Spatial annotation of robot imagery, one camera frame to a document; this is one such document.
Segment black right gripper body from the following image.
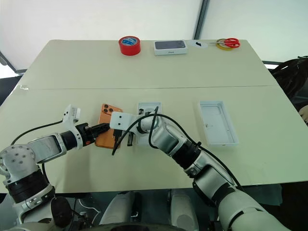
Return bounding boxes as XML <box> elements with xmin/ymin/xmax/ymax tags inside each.
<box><xmin>111</xmin><ymin>128</ymin><xmax>135</xmax><ymax>139</ymax></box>

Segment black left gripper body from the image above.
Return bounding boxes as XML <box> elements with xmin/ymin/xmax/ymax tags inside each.
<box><xmin>77</xmin><ymin>122</ymin><xmax>97</xmax><ymax>146</ymax></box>

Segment orange smartphone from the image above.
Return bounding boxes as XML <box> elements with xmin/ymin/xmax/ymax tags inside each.
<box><xmin>94</xmin><ymin>103</ymin><xmax>124</xmax><ymax>149</ymax></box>

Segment white phone box base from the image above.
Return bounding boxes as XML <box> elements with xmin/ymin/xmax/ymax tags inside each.
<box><xmin>136</xmin><ymin>102</ymin><xmax>163</xmax><ymax>145</ymax></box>

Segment white phone box lid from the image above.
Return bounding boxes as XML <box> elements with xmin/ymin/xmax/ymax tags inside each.
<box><xmin>199</xmin><ymin>100</ymin><xmax>240</xmax><ymax>147</ymax></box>

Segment closed white phone box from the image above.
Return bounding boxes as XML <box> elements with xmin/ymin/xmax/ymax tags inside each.
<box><xmin>154</xmin><ymin>39</ymin><xmax>189</xmax><ymax>56</ymax></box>

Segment white robot leg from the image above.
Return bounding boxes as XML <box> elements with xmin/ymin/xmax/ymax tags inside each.
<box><xmin>170</xmin><ymin>189</ymin><xmax>200</xmax><ymax>231</ymax></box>
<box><xmin>99</xmin><ymin>191</ymin><xmax>136</xmax><ymax>226</ymax></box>

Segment dark oval robot part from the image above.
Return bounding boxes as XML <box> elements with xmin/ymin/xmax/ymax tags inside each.
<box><xmin>51</xmin><ymin>196</ymin><xmax>73</xmax><ymax>228</ymax></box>

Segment red tape roll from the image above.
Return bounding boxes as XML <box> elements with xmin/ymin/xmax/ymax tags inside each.
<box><xmin>118</xmin><ymin>36</ymin><xmax>141</xmax><ymax>57</ymax></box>

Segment yellow tape roll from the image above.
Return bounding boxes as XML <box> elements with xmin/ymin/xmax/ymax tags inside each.
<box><xmin>215</xmin><ymin>38</ymin><xmax>233</xmax><ymax>51</ymax></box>

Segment dark vertical pole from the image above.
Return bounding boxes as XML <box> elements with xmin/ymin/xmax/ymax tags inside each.
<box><xmin>193</xmin><ymin>0</ymin><xmax>210</xmax><ymax>40</ymax></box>

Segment black bag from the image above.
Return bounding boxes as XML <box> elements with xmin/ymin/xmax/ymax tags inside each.
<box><xmin>270</xmin><ymin>55</ymin><xmax>308</xmax><ymax>114</ymax></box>

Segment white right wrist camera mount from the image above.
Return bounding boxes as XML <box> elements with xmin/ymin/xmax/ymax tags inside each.
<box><xmin>109</xmin><ymin>111</ymin><xmax>132</xmax><ymax>132</ymax></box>

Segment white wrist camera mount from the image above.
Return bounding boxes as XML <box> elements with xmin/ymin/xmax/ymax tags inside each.
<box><xmin>109</xmin><ymin>111</ymin><xmax>132</xmax><ymax>132</ymax></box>
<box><xmin>62</xmin><ymin>103</ymin><xmax>82</xmax><ymax>135</ymax></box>

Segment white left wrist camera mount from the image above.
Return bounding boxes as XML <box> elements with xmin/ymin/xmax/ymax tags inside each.
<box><xmin>62</xmin><ymin>103</ymin><xmax>82</xmax><ymax>135</ymax></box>

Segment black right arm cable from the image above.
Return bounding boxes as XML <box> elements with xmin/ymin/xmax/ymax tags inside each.
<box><xmin>111</xmin><ymin>105</ymin><xmax>244</xmax><ymax>191</ymax></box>

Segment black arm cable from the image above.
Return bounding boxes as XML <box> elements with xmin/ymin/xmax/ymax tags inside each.
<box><xmin>111</xmin><ymin>105</ymin><xmax>244</xmax><ymax>191</ymax></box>
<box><xmin>10</xmin><ymin>119</ymin><xmax>64</xmax><ymax>180</ymax></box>

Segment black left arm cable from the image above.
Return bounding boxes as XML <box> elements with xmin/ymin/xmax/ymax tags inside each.
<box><xmin>10</xmin><ymin>119</ymin><xmax>64</xmax><ymax>180</ymax></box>

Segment grey metal frame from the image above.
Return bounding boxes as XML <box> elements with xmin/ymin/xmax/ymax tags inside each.
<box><xmin>0</xmin><ymin>50</ymin><xmax>28</xmax><ymax>74</ymax></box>

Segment red handled scissors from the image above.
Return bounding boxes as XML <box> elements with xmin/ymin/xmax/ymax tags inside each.
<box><xmin>210</xmin><ymin>38</ymin><xmax>242</xmax><ymax>48</ymax></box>

